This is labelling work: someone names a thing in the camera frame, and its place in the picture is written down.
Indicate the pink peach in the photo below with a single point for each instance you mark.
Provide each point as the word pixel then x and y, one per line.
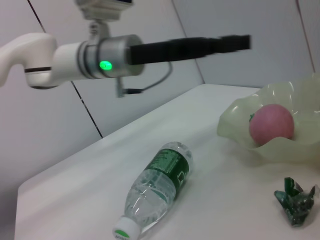
pixel 271 125

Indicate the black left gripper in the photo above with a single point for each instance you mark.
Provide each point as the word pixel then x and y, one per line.
pixel 162 51

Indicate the green wavy glass fruit plate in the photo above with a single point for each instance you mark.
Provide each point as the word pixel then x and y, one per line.
pixel 237 117

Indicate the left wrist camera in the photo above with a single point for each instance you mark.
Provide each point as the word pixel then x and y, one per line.
pixel 100 10

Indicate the green plastic wrapper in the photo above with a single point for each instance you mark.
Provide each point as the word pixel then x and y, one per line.
pixel 295 205

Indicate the green label water bottle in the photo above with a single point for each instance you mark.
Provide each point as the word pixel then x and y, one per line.
pixel 155 185

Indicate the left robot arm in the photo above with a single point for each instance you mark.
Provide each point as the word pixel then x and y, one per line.
pixel 37 57

